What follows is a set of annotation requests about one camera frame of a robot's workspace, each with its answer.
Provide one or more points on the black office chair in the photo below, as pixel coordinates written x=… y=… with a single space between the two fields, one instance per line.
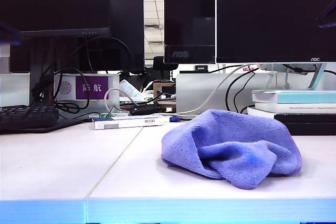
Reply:
x=160 y=62

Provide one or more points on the black background monitor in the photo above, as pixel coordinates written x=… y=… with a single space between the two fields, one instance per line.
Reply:
x=130 y=24

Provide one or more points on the white blue cardboard box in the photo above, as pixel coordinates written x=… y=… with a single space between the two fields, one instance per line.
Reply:
x=123 y=123

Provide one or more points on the blue VGA connector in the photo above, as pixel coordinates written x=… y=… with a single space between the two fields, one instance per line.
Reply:
x=174 y=119

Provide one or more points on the black monitor stand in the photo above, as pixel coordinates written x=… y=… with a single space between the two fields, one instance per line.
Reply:
x=40 y=64

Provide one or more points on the black AOC monitor back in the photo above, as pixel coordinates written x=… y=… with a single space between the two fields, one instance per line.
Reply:
x=189 y=19

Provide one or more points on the black book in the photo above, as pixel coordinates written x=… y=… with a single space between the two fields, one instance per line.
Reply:
x=309 y=118
x=315 y=129

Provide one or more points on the white desk partition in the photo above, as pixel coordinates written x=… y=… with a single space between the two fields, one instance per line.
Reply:
x=194 y=93

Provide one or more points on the black aoc monitor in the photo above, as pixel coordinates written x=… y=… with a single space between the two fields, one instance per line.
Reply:
x=189 y=19
x=262 y=19

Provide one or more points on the silver teal monitor stand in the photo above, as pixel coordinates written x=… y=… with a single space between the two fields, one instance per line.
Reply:
x=316 y=77

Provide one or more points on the green circuit board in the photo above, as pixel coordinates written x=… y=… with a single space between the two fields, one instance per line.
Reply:
x=105 y=115

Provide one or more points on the black AOC monitor right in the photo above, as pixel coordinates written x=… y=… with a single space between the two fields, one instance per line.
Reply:
x=262 y=19

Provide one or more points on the white nameplate purple sign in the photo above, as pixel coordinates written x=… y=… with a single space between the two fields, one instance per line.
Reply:
x=92 y=87

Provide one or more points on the wooden frame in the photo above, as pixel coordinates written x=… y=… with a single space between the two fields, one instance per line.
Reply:
x=156 y=90

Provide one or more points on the black keyboard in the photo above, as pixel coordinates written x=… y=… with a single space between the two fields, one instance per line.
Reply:
x=26 y=117

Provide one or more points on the teal book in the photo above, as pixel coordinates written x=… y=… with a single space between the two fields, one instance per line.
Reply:
x=304 y=98

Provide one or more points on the purple microfiber rag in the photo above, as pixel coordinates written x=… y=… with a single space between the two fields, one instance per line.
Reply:
x=236 y=134

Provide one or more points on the white papers pile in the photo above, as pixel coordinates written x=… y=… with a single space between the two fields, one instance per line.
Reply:
x=129 y=89

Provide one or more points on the black monitor with buttons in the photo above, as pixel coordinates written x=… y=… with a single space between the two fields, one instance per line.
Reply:
x=52 y=1

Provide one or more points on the white book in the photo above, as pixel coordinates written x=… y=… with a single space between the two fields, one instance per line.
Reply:
x=304 y=108

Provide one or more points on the black USB hub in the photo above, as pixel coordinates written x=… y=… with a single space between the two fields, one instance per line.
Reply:
x=145 y=110

